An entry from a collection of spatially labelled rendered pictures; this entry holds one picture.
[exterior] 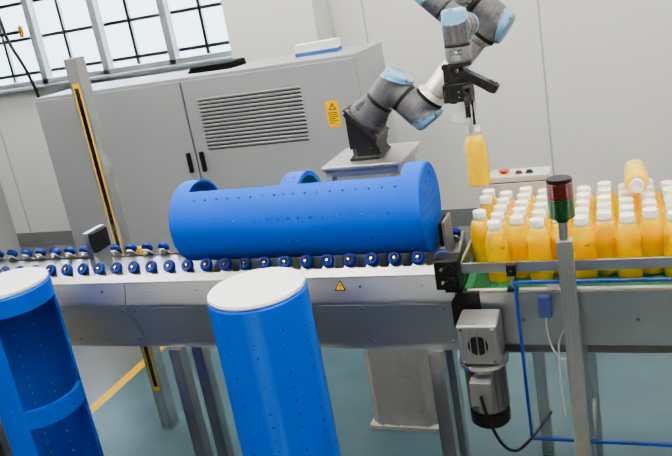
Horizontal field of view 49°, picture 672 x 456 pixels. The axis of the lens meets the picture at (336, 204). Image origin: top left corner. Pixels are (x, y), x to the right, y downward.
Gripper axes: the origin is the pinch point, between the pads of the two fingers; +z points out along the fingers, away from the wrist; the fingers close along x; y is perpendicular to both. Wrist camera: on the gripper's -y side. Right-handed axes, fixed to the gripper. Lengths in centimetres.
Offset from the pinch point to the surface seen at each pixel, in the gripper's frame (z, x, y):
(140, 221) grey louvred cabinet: 67, -158, 244
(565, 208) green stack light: 15, 40, -27
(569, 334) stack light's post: 49, 38, -26
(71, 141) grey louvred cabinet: 12, -156, 280
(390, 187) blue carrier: 13.7, 11.5, 24.6
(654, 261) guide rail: 36, 21, -47
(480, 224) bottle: 27.9, 7.1, -0.3
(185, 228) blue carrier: 22, 15, 96
